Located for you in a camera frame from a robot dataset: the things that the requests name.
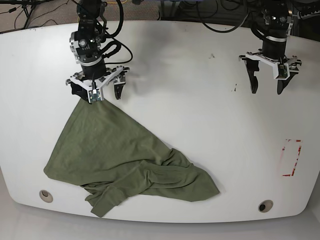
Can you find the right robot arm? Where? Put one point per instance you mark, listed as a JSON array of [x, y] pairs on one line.
[[91, 45]]

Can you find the red tape rectangle marking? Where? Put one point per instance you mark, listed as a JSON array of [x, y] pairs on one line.
[[289, 157]]

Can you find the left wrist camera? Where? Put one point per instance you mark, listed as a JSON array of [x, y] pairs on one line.
[[283, 72]]

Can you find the olive green t-shirt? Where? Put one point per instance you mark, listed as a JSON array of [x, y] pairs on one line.
[[113, 157]]

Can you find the table cable grommet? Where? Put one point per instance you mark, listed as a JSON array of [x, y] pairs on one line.
[[45, 196], [265, 206]]

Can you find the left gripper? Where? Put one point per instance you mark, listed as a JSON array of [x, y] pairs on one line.
[[272, 54]]

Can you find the white power strip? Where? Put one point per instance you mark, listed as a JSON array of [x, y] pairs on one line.
[[309, 12]]

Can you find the right table cable grommet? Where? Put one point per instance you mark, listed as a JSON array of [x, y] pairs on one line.
[[265, 206]]

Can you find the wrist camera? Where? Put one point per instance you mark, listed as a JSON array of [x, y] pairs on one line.
[[95, 95], [283, 72]]

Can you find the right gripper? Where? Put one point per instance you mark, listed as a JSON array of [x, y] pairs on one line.
[[97, 77]]

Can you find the black tripod stand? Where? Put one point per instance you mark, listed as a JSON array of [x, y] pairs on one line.
[[26, 7]]

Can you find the left table cable grommet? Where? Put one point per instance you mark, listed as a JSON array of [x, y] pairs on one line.
[[45, 196]]

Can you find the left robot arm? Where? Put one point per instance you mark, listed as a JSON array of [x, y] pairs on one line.
[[278, 21]]

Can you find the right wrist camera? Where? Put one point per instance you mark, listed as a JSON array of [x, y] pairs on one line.
[[95, 95]]

